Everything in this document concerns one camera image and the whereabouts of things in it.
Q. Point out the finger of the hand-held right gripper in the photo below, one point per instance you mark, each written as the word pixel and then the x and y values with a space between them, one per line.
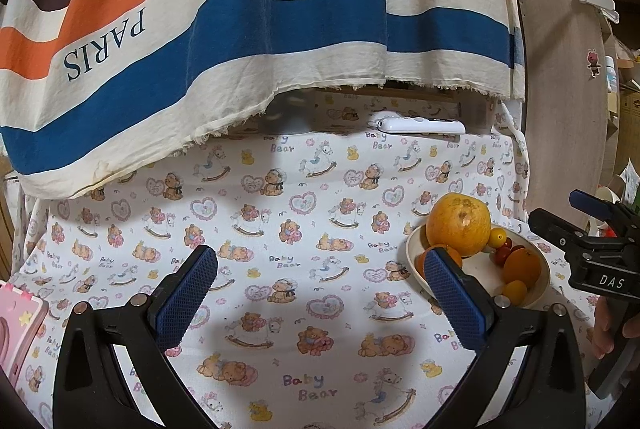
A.
pixel 555 229
pixel 592 203

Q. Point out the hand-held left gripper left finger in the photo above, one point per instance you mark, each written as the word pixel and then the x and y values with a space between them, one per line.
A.
pixel 187 294

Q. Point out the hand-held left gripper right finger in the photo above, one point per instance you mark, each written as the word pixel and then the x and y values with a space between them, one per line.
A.
pixel 452 299

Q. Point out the cream plate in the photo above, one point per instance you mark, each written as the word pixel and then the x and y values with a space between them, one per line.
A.
pixel 480 274

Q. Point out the orange tangerine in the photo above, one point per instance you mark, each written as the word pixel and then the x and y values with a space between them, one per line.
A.
pixel 447 254

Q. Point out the red cherry tomato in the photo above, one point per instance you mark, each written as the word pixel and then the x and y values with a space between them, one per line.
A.
pixel 501 256
pixel 508 242

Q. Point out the large orange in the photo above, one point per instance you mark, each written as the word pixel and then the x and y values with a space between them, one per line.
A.
pixel 522 266

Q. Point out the small yellow tomato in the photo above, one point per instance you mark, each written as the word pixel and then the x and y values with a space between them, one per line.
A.
pixel 496 237

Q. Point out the small tan round loquat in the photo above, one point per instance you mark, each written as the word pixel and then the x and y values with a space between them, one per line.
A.
pixel 515 291

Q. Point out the large yellow pomelo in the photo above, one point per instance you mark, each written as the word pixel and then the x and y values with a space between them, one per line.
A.
pixel 459 224

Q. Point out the person's right hand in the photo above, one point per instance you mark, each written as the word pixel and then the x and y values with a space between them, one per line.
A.
pixel 607 324

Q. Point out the green and white box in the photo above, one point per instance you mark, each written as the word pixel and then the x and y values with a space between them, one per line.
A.
pixel 631 184

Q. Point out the white bottle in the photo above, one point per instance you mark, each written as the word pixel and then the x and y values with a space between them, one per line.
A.
pixel 611 74

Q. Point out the bear sticker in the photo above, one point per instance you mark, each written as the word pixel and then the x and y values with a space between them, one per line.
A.
pixel 595 63

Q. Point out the bear printed blanket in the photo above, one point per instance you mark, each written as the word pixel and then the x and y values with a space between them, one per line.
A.
pixel 310 219

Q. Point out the white remote control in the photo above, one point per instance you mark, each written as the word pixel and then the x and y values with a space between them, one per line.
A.
pixel 420 124

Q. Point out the striped cloth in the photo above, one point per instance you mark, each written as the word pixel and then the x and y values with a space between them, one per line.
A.
pixel 240 34

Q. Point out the pink toy camera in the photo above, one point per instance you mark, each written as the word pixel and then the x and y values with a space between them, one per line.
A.
pixel 20 334

